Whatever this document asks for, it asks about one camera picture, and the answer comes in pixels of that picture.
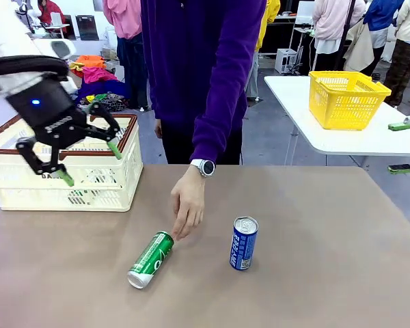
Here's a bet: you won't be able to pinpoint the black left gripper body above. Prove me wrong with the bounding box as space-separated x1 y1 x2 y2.
5 76 90 152

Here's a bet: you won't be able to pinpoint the white table leg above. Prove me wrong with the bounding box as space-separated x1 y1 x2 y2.
284 124 300 167

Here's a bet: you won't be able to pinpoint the black left arm cable sleeve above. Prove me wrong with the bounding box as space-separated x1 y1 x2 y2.
0 55 70 81

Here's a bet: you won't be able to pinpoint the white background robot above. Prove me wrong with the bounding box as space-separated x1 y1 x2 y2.
13 0 44 35

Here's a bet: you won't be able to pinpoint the white computer case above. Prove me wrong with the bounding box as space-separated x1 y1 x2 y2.
274 47 299 75

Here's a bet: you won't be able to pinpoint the colourful clothes pile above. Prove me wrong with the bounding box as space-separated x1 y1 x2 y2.
68 54 131 114

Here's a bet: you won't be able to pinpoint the person in red top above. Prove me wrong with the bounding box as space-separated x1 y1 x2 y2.
37 0 68 33

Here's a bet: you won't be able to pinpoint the blue can white script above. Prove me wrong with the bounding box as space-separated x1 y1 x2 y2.
228 215 260 272

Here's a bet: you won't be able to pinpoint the person's left hand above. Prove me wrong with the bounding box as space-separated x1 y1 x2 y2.
169 165 206 241

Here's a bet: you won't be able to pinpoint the white floor box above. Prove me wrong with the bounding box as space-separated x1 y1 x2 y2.
103 24 119 49

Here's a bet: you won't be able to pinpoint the silver wristwatch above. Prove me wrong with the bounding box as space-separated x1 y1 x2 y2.
189 158 217 179

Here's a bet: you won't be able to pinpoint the person in purple sweater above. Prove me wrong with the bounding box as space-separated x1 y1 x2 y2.
139 0 269 166

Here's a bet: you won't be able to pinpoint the person in yellow jacket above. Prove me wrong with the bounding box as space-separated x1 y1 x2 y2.
245 0 282 103

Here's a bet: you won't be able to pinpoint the person's left forearm purple sleeve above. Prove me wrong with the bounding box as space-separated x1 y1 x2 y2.
189 77 251 165

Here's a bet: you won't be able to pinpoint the person in pink hoodie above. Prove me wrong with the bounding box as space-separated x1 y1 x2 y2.
102 0 148 111

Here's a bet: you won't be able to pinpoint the yellow plastic basket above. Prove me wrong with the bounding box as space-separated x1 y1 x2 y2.
308 70 392 131

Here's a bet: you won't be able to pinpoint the black panel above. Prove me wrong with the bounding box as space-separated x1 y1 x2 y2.
63 14 77 42
74 14 97 42

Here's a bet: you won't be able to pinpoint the black background desk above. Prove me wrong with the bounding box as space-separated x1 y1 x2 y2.
259 12 316 56

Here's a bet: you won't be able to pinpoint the white side table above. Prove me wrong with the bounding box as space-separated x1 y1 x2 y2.
263 75 410 158

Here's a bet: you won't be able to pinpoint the beige hanging coat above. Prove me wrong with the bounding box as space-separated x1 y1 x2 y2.
342 18 376 74

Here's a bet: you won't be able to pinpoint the cream basket brown handles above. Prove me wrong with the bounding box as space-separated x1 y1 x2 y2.
0 113 145 213

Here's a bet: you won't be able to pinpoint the person in blue jacket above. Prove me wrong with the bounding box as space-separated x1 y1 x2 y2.
363 0 406 78

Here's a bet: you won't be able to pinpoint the person in camouflage trousers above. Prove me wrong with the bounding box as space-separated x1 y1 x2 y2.
383 0 410 108

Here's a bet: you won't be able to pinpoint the person in pale pink sweater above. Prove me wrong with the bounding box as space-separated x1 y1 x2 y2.
312 0 367 71

